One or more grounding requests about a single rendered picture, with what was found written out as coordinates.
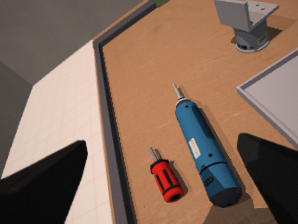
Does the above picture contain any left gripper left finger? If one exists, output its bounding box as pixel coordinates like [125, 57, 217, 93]
[0, 140, 88, 224]

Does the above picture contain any grey metal bracket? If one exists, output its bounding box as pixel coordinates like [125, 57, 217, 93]
[214, 0, 279, 32]

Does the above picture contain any blue electric screwdriver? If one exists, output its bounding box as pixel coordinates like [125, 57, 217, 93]
[172, 83, 242, 208]

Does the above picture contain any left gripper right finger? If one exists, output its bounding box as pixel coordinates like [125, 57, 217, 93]
[237, 133, 298, 224]

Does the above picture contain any red screwdriver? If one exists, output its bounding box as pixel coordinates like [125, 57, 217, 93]
[149, 147, 184, 203]

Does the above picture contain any grey cylindrical module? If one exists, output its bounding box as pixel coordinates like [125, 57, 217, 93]
[232, 18, 270, 54]

